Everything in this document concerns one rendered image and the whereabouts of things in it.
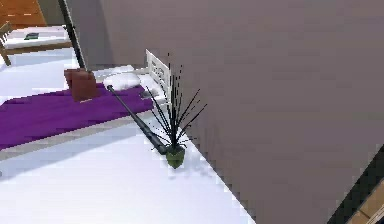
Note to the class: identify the dark green flat laptop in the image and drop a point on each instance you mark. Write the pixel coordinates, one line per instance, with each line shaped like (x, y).
(31, 36)

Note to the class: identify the white-topped wooden table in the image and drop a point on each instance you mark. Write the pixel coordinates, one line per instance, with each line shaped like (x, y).
(43, 41)

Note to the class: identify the white pillow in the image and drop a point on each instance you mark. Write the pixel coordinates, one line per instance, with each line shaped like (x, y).
(121, 81)
(151, 83)

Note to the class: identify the brown box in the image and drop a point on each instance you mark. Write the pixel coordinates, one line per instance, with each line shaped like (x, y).
(83, 85)

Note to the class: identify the bed with purple blanket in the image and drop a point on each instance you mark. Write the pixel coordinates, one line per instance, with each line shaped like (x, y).
(46, 115)

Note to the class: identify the wooden chair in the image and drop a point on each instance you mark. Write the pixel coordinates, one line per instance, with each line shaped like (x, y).
(4, 36)

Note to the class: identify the black baseball bat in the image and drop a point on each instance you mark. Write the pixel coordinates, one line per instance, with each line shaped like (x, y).
(140, 123)

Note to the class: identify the dark house plant green pot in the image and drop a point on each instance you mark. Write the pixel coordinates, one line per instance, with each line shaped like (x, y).
(175, 156)

